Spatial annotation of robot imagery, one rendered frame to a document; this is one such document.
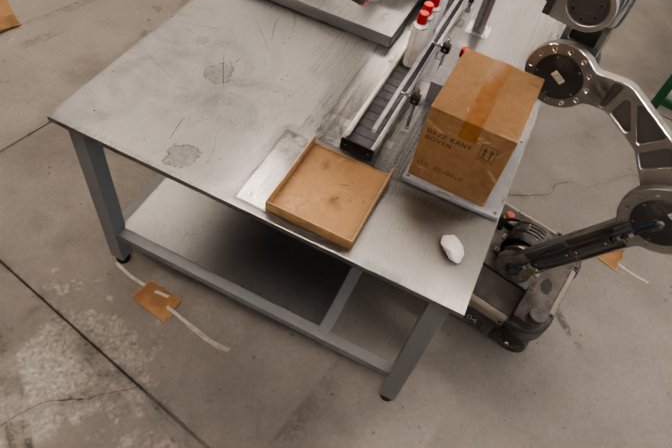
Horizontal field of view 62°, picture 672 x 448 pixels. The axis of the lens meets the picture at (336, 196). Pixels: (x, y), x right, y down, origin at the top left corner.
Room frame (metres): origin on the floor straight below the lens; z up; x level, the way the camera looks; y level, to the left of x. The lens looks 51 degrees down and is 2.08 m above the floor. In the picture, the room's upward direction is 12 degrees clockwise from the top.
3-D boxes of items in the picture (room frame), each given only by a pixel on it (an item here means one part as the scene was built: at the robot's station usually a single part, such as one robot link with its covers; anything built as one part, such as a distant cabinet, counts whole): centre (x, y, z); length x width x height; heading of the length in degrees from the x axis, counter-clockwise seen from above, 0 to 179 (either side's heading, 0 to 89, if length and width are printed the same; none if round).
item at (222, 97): (1.90, -0.04, 0.82); 2.10 x 1.31 x 0.02; 164
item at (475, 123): (1.24, -0.35, 0.99); 0.30 x 0.24 x 0.27; 162
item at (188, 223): (1.90, -0.04, 0.40); 2.04 x 1.25 x 0.81; 164
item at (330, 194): (1.01, 0.02, 0.85); 0.30 x 0.26 x 0.04; 164
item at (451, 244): (0.90, -0.34, 0.85); 0.08 x 0.07 x 0.04; 0
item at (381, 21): (2.22, 0.13, 0.86); 0.80 x 0.67 x 0.05; 164
